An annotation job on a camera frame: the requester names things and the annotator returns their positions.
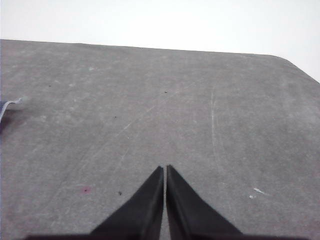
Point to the purple towel with grey hem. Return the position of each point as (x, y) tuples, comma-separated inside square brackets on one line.
[(4, 110)]

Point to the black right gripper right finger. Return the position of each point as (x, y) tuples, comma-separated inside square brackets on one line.
[(187, 215)]

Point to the grey table cloth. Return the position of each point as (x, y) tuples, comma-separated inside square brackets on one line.
[(175, 105)]

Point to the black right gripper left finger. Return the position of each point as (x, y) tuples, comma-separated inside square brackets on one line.
[(142, 212)]

